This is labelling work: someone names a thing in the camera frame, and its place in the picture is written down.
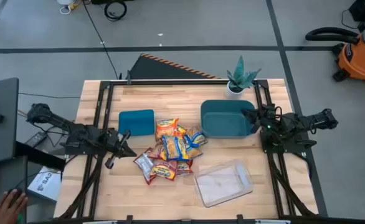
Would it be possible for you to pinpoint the black vacuum hose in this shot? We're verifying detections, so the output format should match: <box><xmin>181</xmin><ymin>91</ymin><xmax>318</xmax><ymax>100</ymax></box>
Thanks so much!
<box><xmin>305</xmin><ymin>27</ymin><xmax>361</xmax><ymax>44</ymax></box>

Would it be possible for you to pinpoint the person's hand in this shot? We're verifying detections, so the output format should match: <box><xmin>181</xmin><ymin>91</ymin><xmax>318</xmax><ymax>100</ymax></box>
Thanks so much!
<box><xmin>0</xmin><ymin>189</ymin><xmax>29</xmax><ymax>224</ymax></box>

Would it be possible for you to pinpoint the blue noodle pack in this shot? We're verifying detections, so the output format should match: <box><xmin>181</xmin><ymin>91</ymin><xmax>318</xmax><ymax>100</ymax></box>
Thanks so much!
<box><xmin>161</xmin><ymin>134</ymin><xmax>190</xmax><ymax>162</ymax></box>
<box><xmin>184</xmin><ymin>144</ymin><xmax>204</xmax><ymax>160</ymax></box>
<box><xmin>184</xmin><ymin>126</ymin><xmax>209</xmax><ymax>147</ymax></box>

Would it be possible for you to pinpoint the red and silver noodle pack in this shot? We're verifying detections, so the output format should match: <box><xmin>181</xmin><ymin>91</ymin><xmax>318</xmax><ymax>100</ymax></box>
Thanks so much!
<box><xmin>133</xmin><ymin>151</ymin><xmax>157</xmax><ymax>185</ymax></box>

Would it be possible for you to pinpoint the black desk crossbar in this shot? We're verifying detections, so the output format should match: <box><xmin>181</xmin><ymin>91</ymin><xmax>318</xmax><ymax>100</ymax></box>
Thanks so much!
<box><xmin>14</xmin><ymin>141</ymin><xmax>67</xmax><ymax>171</ymax></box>

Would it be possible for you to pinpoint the green succulent plant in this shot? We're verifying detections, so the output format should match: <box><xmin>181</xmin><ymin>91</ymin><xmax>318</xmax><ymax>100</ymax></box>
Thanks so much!
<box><xmin>226</xmin><ymin>55</ymin><xmax>262</xmax><ymax>93</ymax></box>

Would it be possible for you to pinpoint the clear plastic container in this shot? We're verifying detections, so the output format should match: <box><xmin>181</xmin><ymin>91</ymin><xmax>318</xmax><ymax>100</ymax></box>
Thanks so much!
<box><xmin>193</xmin><ymin>159</ymin><xmax>254</xmax><ymax>208</ymax></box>

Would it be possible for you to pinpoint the orange shop vacuum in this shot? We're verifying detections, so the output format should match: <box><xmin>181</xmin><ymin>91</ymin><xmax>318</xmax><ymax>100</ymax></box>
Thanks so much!
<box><xmin>331</xmin><ymin>23</ymin><xmax>365</xmax><ymax>91</ymax></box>

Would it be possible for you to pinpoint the white plant pot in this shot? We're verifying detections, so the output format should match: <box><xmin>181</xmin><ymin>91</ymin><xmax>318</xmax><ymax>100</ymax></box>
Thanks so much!
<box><xmin>225</xmin><ymin>81</ymin><xmax>245</xmax><ymax>100</ymax></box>

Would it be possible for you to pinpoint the teal plastic bin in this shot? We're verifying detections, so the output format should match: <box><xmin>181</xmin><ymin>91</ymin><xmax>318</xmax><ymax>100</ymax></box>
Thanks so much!
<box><xmin>200</xmin><ymin>99</ymin><xmax>258</xmax><ymax>139</ymax></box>

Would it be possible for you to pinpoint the white and yellow floor item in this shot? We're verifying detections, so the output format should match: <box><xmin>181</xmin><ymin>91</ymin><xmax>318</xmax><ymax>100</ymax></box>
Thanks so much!
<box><xmin>57</xmin><ymin>0</ymin><xmax>80</xmax><ymax>16</ymax></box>

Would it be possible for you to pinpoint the black power adapter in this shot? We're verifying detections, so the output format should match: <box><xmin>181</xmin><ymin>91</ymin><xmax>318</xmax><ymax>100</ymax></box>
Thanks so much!
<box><xmin>24</xmin><ymin>131</ymin><xmax>49</xmax><ymax>149</ymax></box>

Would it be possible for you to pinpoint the small orange noodle pack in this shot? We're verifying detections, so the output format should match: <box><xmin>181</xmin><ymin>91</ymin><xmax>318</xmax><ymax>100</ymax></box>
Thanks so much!
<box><xmin>176</xmin><ymin>124</ymin><xmax>188</xmax><ymax>138</ymax></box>

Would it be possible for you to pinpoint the red and yellow noodle pack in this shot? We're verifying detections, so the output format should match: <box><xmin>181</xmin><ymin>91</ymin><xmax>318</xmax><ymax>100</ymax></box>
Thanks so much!
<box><xmin>149</xmin><ymin>159</ymin><xmax>178</xmax><ymax>181</ymax></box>

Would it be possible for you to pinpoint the black metal table frame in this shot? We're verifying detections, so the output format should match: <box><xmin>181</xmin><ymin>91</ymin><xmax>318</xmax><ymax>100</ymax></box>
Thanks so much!
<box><xmin>53</xmin><ymin>79</ymin><xmax>326</xmax><ymax>224</ymax></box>

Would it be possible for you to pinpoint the long black floor cable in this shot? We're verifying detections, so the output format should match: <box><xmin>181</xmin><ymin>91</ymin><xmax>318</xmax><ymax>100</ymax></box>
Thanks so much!
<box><xmin>82</xmin><ymin>0</ymin><xmax>121</xmax><ymax>79</ymax></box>

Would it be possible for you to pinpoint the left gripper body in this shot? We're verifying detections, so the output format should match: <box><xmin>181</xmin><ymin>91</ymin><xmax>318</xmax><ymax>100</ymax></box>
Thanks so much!
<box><xmin>107</xmin><ymin>129</ymin><xmax>137</xmax><ymax>158</ymax></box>

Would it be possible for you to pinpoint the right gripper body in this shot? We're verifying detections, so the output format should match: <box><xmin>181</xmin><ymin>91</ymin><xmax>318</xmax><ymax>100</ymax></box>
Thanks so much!
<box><xmin>252</xmin><ymin>107</ymin><xmax>267</xmax><ymax>131</ymax></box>

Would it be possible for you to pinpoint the white cardboard box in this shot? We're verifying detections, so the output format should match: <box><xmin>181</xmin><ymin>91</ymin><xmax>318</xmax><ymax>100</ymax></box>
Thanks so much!
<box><xmin>27</xmin><ymin>166</ymin><xmax>62</xmax><ymax>203</ymax></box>

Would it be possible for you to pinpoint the black mat with orange stripes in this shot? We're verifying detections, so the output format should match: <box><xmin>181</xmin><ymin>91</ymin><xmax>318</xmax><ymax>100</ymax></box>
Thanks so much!
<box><xmin>129</xmin><ymin>52</ymin><xmax>221</xmax><ymax>80</ymax></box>

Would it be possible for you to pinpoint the thin grey cable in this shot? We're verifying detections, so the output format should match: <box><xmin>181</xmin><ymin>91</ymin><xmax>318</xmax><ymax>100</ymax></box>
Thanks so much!
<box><xmin>17</xmin><ymin>92</ymin><xmax>82</xmax><ymax>100</ymax></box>

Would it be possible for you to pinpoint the coiled black cable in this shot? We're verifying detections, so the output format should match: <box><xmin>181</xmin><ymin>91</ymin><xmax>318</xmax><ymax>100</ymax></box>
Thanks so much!
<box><xmin>103</xmin><ymin>0</ymin><xmax>128</xmax><ymax>22</ymax></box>

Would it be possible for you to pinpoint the teal plastic lid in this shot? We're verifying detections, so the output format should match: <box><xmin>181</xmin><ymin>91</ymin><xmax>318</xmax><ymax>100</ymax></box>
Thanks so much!
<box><xmin>118</xmin><ymin>109</ymin><xmax>156</xmax><ymax>137</ymax></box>

